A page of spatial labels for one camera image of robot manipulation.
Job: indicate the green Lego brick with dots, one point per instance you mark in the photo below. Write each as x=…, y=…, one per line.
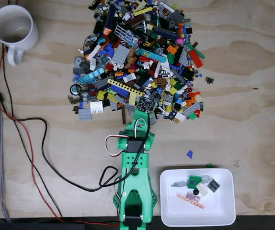
x=194, y=182

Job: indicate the white square Lego plate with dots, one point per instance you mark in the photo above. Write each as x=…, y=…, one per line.
x=180, y=116

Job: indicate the grey round Lego dish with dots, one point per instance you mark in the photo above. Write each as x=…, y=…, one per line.
x=79, y=61

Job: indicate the white Lego lattice fence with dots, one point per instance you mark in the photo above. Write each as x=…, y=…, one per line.
x=122, y=34

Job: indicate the white Lego grille brick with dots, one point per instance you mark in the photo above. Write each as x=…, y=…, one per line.
x=96, y=107

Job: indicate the small blue Lego wedge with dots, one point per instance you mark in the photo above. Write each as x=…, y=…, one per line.
x=190, y=154

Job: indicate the dark blue long Lego beam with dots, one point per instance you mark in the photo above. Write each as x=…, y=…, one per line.
x=110, y=16

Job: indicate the black round Lego piece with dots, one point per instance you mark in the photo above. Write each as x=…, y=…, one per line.
x=195, y=192

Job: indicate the grey Lego wedge plate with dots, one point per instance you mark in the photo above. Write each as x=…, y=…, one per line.
x=184, y=59

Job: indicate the yellow Lego plate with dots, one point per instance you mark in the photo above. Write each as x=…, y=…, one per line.
x=143, y=11

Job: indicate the light grey square Lego plate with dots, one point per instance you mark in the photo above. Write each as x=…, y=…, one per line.
x=120, y=54

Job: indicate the black camera circuit board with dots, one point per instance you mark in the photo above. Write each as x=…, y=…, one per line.
x=147, y=103

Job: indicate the brown long Lego piece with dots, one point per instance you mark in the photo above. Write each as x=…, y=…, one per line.
x=123, y=115

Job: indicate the grey Lego axle piece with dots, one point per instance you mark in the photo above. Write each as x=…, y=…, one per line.
x=179, y=184

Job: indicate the yellow Lego technic beam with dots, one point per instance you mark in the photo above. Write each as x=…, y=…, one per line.
x=125, y=87

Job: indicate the white plastic bin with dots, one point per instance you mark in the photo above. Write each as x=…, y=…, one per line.
x=199, y=215

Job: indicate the green long Lego plate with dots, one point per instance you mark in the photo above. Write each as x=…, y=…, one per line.
x=196, y=50

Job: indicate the small green Lego plate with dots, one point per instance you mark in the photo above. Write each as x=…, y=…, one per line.
x=192, y=116

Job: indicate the pink Lego ball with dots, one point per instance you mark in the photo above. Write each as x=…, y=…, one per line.
x=180, y=40

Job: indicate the dark grey large Lego plate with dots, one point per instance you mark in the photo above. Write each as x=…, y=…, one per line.
x=176, y=18

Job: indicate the grey Lego plate with holes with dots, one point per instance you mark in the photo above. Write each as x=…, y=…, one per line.
x=193, y=109

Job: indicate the cyan Lego car piece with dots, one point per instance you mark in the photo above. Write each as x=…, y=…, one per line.
x=91, y=75

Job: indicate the red Lego plate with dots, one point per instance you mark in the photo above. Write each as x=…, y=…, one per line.
x=196, y=58

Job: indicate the brown Lego brick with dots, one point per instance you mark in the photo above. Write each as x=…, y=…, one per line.
x=162, y=81

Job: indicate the dark blue Lego plate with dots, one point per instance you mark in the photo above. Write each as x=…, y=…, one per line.
x=165, y=33

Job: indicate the black Lego wheel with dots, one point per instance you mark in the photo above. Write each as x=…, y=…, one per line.
x=75, y=89

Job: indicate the white ceramic mug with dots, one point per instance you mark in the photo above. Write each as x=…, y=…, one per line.
x=13, y=26

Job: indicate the black Lego grille piece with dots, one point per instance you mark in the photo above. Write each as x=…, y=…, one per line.
x=209, y=80

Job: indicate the brown Lego bracket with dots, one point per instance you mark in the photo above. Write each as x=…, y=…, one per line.
x=73, y=100

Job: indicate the cyan long Lego piece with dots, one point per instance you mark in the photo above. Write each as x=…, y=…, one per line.
x=153, y=55

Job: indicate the small green Lego piece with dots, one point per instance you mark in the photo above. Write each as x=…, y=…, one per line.
x=209, y=165

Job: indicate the orange Lego brick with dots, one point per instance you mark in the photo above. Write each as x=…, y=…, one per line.
x=172, y=49

